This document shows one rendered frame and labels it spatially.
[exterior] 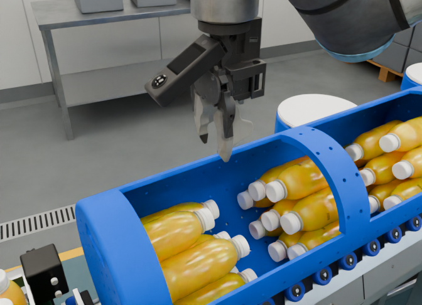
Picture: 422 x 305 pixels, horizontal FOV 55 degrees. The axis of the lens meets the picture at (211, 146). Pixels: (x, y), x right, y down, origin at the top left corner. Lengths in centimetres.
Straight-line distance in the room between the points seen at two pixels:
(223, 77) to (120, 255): 28
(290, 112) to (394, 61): 313
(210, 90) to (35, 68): 347
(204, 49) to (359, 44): 19
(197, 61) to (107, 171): 238
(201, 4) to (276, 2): 411
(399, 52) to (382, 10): 385
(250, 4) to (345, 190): 38
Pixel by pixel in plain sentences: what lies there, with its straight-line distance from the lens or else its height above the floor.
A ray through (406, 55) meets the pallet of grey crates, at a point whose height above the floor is 33.
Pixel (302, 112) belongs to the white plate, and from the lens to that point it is 133.
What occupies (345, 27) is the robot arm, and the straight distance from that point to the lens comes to 50.
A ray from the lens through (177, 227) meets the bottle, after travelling 67.
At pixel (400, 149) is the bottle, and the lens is 103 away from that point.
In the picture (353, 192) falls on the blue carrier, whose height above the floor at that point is 118.
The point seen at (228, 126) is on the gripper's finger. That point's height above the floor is 135.
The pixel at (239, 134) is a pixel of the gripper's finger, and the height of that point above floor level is 132.
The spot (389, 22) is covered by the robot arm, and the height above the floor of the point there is 151.
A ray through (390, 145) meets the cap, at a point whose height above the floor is 115.
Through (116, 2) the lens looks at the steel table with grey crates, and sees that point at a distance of 315.
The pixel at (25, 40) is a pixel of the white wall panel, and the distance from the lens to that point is 392.
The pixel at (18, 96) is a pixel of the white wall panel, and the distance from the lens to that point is 406.
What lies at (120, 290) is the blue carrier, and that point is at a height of 119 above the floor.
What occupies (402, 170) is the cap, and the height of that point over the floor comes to 110.
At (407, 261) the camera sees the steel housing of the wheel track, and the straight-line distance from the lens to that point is 113.
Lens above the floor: 164
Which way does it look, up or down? 32 degrees down
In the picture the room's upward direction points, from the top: straight up
